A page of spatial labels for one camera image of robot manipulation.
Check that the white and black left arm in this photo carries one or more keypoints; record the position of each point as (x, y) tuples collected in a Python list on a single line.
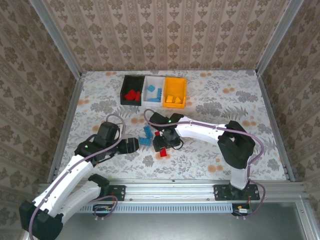
[(72, 175)]

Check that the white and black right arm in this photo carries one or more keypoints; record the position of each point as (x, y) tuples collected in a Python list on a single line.
[(197, 130)]

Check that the floral patterned table cover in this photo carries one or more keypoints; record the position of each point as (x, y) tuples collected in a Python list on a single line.
[(200, 162)]

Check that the orange plastic bin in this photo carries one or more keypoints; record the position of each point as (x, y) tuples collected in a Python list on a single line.
[(175, 86)]

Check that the black plastic bin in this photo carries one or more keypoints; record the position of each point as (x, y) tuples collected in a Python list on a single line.
[(132, 82)]

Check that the white plastic bin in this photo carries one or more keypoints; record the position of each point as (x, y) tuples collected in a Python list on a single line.
[(155, 81)]

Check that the small circuit board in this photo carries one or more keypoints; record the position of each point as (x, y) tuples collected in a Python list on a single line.
[(242, 211), (101, 209)]

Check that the grey metal sheet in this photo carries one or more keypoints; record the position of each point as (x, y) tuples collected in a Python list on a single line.
[(175, 227)]

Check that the aluminium side rail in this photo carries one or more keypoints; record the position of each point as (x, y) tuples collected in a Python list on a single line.
[(66, 125), (275, 125)]

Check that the aluminium mounting rail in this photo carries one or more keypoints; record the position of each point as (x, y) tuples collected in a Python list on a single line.
[(170, 190)]

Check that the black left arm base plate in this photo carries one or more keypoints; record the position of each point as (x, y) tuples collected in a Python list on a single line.
[(116, 192)]

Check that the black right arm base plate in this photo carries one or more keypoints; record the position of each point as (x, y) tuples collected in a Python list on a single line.
[(222, 192)]

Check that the aluminium frame post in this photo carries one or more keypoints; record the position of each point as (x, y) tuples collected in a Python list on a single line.
[(59, 40), (276, 37)]

